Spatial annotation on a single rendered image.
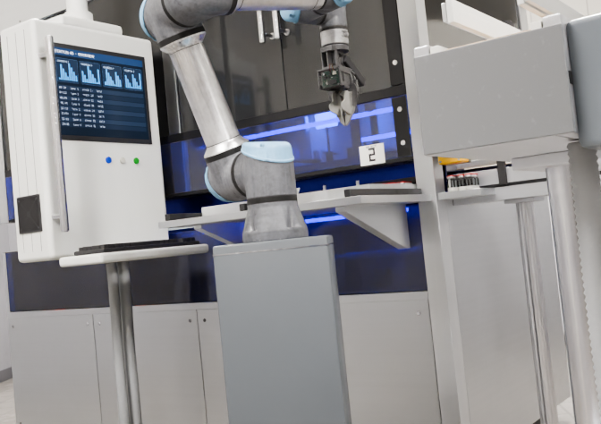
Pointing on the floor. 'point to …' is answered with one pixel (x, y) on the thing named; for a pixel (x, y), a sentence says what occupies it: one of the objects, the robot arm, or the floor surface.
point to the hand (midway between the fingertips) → (346, 121)
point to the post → (433, 216)
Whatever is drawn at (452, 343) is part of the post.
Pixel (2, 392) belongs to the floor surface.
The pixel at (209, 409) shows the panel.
